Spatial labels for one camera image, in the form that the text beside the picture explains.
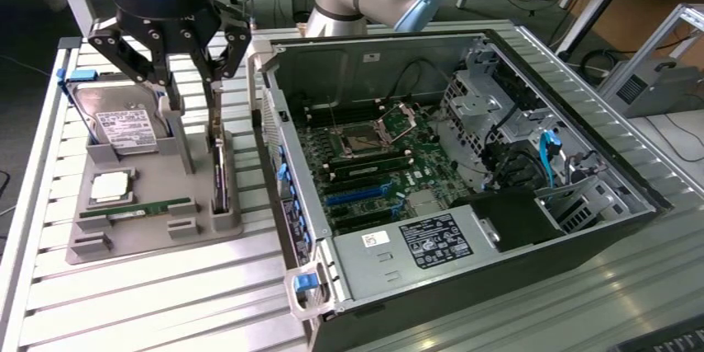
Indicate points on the graphics card with metal bracket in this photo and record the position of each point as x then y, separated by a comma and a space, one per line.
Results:
220, 179

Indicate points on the blue disk caddy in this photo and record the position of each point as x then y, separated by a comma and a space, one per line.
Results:
83, 76

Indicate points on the silver hard disk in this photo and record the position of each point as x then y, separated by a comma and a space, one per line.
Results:
118, 113

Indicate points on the thin locking lever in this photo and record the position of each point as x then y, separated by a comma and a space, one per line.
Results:
334, 115

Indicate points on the silver CPU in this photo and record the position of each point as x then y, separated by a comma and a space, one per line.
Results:
110, 186

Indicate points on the grey parts rack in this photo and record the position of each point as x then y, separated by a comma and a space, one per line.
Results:
159, 187

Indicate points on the CPU socket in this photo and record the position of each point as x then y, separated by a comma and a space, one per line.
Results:
360, 142

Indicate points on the metal socket cover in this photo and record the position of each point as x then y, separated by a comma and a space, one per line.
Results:
399, 121

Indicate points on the green RAM stick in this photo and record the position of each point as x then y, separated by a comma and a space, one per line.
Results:
138, 208

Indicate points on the dark RAM stick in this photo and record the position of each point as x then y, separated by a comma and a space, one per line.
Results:
368, 170

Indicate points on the black expansion slot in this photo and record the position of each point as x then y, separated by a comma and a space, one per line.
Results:
366, 228
352, 186
363, 216

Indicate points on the blue expansion slot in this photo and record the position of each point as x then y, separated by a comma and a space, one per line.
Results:
355, 196

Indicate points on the green motherboard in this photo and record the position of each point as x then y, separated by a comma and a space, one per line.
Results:
423, 154

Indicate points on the metal disk bay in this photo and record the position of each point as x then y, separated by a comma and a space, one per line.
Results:
472, 109

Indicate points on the silver chipset heatsink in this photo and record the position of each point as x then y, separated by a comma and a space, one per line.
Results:
426, 202

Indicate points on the grey power supply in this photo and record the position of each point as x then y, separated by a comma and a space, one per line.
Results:
374, 269

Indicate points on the grey computer tower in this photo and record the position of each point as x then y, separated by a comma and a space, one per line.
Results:
671, 88

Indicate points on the black keyboard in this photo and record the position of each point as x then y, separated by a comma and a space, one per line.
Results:
676, 344

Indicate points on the aluminium profile frame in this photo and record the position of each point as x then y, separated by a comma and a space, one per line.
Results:
668, 26

